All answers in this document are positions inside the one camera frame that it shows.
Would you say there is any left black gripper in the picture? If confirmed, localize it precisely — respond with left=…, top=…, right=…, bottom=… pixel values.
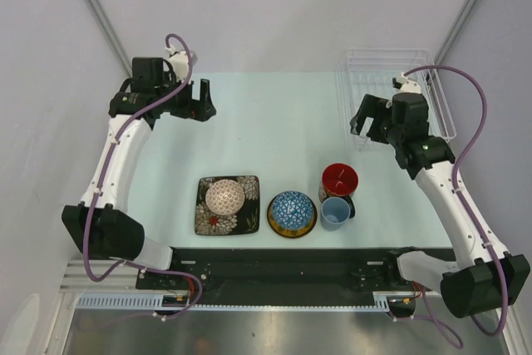
left=155, top=71, right=215, bottom=122

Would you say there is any white wire dish rack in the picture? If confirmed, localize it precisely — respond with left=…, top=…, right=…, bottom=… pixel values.
left=335, top=47, right=456, bottom=151

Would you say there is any red white patterned bowl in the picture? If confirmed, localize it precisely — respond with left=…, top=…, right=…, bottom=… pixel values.
left=205, top=180, right=245, bottom=215

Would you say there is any blue white patterned bowl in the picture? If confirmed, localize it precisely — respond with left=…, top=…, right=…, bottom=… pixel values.
left=271, top=190, right=314, bottom=230

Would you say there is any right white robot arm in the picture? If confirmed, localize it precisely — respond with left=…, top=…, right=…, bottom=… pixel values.
left=350, top=92, right=530, bottom=318

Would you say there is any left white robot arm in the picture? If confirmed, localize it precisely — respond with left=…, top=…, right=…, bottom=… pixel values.
left=62, top=51, right=216, bottom=288

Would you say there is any red black mug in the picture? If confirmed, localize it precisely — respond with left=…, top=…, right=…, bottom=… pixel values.
left=318, top=163, right=359, bottom=219

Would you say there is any light blue cup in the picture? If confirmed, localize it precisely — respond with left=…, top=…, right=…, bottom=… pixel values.
left=320, top=197, right=351, bottom=231

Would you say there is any black floral square plate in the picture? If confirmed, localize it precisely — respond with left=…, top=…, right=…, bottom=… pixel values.
left=194, top=175, right=260, bottom=236

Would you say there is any yellow round saucer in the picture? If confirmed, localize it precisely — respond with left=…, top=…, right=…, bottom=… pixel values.
left=266, top=200, right=318, bottom=239

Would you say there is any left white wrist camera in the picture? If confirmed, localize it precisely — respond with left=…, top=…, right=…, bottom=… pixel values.
left=165, top=46, right=190, bottom=81

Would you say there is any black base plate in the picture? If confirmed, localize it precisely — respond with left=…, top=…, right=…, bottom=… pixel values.
left=135, top=246, right=456, bottom=306

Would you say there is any white slotted cable duct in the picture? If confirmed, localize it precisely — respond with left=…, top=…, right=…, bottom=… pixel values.
left=76, top=293, right=417, bottom=313

